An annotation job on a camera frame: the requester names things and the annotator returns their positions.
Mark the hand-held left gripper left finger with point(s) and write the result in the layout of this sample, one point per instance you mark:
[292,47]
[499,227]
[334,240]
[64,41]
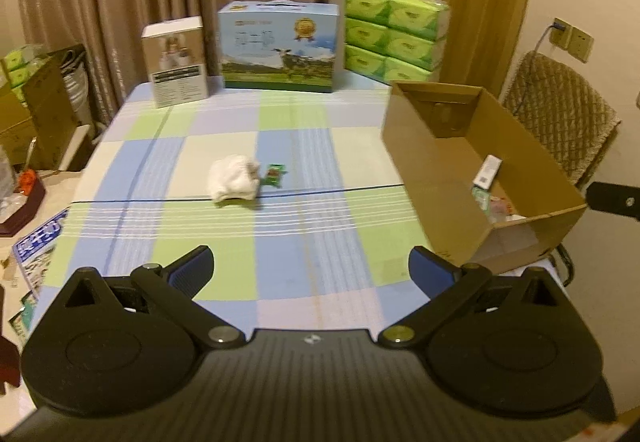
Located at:
[192,269]

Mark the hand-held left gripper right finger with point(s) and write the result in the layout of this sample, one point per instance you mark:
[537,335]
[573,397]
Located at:
[430,269]

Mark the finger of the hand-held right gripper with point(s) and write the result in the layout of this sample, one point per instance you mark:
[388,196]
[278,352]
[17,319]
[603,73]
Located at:
[615,202]

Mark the slim green carton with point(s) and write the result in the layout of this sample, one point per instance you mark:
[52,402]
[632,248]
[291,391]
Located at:
[480,197]

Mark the long white carton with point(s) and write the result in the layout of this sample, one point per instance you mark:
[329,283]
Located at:
[489,170]

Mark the crumpled white cloth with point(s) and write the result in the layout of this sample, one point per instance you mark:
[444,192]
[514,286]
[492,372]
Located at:
[232,179]

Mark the quilted beige chair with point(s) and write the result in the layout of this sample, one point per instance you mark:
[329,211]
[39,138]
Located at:
[560,116]

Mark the small green packet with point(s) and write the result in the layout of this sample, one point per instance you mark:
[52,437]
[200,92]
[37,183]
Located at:
[274,174]

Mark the blue printed flat box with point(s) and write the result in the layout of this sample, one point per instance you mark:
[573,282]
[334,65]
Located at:
[40,252]

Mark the dark red wooden tray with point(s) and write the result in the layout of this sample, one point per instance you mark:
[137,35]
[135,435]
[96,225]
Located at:
[22,212]

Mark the white photo-print box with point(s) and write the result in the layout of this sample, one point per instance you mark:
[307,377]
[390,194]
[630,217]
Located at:
[175,61]

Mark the brown cardboard storage box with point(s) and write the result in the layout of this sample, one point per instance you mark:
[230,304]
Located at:
[45,121]

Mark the white plastic bag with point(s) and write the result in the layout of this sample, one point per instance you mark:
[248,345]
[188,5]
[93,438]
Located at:
[77,86]

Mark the stack of green tissue packs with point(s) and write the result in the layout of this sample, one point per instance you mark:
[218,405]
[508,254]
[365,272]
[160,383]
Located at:
[395,34]

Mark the blue milk gift box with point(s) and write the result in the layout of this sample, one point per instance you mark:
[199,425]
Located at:
[277,46]

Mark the loose green tissue packs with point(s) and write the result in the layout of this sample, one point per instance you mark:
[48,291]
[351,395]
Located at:
[15,66]

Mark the black metal chair frame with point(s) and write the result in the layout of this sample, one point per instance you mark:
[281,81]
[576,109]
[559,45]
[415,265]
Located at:
[565,264]

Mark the beige wall socket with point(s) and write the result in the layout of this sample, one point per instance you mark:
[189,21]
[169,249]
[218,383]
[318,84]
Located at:
[581,44]
[561,37]

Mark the black wall plug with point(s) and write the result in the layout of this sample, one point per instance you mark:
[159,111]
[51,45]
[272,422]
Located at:
[559,26]

